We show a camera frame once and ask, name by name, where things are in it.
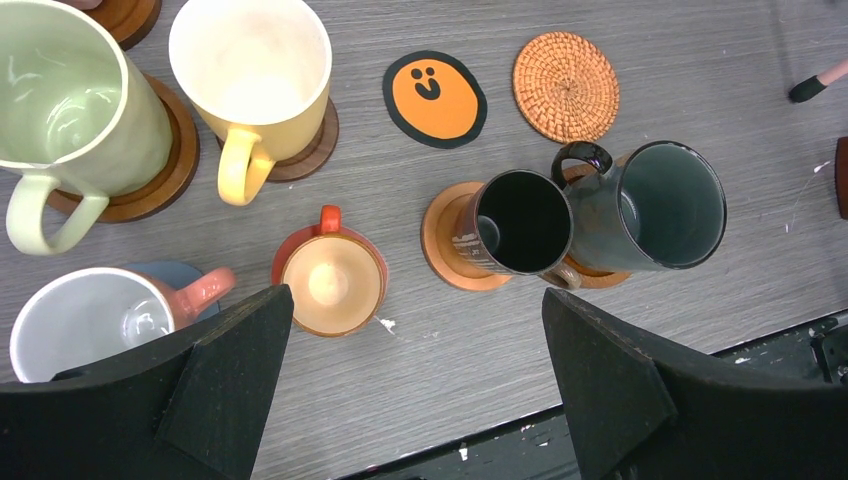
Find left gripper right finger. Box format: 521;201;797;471
542;288;847;479

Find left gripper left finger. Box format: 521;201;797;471
1;285;294;479

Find blue round coaster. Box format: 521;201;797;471
120;260;220;330

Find small pink white cup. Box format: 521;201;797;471
9;267;236;383

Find dark brown ridged coaster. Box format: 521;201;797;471
539;200;630;289

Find red apple smiley coaster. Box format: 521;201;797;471
270;224;389;285

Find small orange cup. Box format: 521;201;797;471
281;205;388;337

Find dark green mug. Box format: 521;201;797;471
551;140;728;272

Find dark maroon cup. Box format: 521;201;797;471
452;170;582;289

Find light orange round coaster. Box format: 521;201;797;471
420;181;511;292

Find brown ridged wooden coaster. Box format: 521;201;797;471
46;72;201;225

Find dark walnut round coaster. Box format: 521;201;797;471
196;89;339;205

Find light green cup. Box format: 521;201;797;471
1;1;173;256

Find woven rattan coaster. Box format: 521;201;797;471
512;31;620;144

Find yellow mug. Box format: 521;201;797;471
167;0;334;208

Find orange black smiley coaster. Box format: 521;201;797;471
382;50;488;149

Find brown leather holder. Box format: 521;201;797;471
834;136;848;220

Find pink tripod legs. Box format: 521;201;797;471
787;60;847;103

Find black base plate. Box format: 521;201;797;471
361;299;847;479

